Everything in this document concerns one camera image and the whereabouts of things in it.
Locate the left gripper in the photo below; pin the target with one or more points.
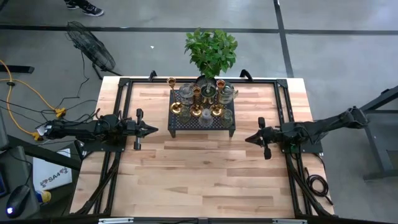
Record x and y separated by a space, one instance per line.
136 129

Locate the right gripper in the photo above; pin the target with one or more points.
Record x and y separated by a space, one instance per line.
273 135

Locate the gold candlestick holder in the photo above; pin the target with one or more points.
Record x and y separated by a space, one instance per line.
176 107
217 109
196 109

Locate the green ribbed glass candleholder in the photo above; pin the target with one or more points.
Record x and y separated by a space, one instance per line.
227 119
184 116

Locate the clear ribbed glass candleholder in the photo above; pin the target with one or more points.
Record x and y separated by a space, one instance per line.
206 119

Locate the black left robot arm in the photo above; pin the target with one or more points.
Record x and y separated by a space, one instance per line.
77 129

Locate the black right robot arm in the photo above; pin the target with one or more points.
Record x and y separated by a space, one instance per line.
326 124

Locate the black perforated metal shelf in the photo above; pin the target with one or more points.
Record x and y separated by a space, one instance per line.
192 124

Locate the black plant pot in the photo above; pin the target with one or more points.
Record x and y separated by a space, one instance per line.
203 79

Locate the silver aluminium extrusion piece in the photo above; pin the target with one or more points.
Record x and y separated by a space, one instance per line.
115 220
289 221

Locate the black floor fan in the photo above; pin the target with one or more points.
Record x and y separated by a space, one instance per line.
90 49

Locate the green leafy potted plant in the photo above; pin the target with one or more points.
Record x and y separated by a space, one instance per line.
211 51

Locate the white printed paper sheet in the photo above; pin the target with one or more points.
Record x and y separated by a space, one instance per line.
51 171

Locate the black metal stand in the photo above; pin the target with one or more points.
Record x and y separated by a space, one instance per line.
379 130

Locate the yellow and blue small object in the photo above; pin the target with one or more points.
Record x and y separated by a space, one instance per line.
43 196

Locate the person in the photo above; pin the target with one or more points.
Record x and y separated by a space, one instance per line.
90 9

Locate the dark operator desk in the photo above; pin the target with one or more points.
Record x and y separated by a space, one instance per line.
18 161

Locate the black floor bar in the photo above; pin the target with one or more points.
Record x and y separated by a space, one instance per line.
15 69

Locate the black computer mouse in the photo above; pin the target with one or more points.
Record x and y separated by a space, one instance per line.
18 200

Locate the black aluminium rig frame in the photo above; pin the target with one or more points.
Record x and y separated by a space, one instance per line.
124 102

